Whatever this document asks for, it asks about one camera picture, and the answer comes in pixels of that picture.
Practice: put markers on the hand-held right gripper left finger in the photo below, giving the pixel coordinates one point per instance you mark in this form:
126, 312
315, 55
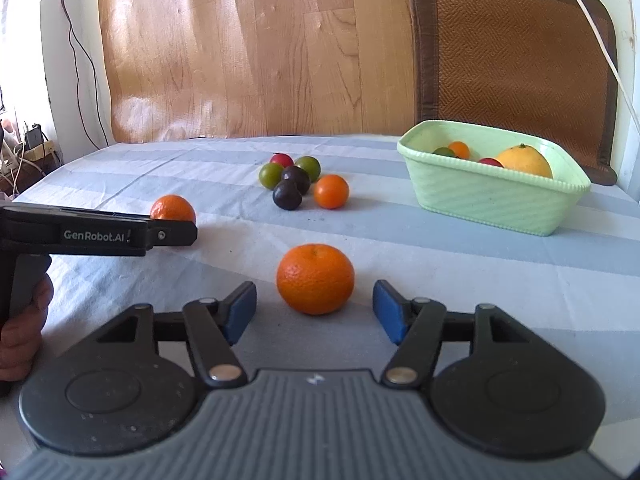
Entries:
239, 312

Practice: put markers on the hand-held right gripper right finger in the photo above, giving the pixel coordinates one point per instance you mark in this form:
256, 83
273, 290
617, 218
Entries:
389, 316

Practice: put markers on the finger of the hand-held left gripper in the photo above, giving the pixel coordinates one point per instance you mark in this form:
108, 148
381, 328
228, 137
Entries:
172, 233

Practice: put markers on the small orange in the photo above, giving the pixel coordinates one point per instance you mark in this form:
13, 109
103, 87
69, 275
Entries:
459, 149
172, 207
331, 192

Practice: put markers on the large orange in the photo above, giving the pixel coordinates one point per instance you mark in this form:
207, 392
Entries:
315, 280

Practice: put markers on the green plum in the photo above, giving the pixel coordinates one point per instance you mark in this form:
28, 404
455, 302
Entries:
442, 151
308, 166
270, 175

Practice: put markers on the dark purple plum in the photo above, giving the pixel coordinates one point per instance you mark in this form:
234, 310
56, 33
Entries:
286, 196
296, 176

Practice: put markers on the red plum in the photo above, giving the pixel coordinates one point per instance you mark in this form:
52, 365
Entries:
490, 162
281, 159

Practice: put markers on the light green plastic basin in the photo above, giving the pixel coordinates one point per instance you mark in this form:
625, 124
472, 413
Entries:
480, 200

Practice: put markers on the person's left hand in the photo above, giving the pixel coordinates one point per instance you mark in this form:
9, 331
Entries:
22, 335

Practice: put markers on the blue striped bed sheet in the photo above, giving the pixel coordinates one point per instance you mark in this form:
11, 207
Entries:
450, 270

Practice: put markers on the brown cardboard box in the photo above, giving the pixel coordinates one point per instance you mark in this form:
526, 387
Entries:
40, 162

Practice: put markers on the black power adapter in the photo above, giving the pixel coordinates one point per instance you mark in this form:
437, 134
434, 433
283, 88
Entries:
34, 136

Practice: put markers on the wood-grain board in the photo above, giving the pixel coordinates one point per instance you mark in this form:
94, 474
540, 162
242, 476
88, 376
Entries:
250, 50

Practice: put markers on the large yellow-orange grapefruit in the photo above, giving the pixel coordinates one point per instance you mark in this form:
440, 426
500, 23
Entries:
525, 161

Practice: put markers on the brown woven seat mat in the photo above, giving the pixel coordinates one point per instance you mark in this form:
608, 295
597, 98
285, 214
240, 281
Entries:
510, 50

